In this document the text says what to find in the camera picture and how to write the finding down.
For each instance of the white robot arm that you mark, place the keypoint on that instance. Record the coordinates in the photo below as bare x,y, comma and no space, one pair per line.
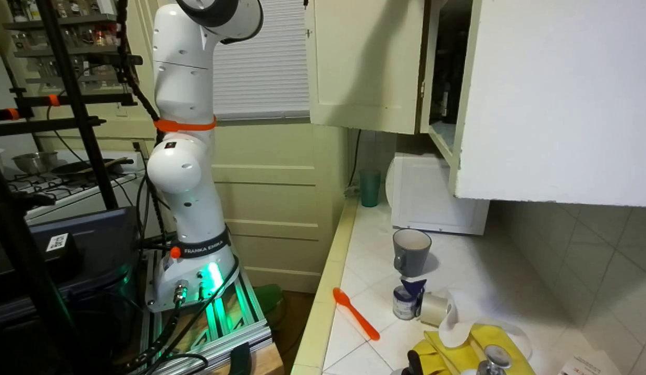
183,39

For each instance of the green plastic cup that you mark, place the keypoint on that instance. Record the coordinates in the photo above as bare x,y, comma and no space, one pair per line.
370,188

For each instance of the white microwave oven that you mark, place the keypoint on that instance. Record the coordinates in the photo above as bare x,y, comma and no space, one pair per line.
419,195

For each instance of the grey ceramic mug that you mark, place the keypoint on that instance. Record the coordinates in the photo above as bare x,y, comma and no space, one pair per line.
411,248

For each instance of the orange plastic spoon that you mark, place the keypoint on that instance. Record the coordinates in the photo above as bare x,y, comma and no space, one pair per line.
343,301

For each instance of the white window blind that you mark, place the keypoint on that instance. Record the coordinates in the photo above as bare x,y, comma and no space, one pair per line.
265,78

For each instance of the small blue white mug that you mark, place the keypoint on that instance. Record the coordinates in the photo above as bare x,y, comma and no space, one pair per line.
406,298

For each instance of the clear tape roll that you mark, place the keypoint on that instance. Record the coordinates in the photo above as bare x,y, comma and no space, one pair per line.
433,308

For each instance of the cream cabinet door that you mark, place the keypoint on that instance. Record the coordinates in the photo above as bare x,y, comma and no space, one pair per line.
555,102

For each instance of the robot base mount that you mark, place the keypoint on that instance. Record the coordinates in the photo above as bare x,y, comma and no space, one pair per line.
223,329

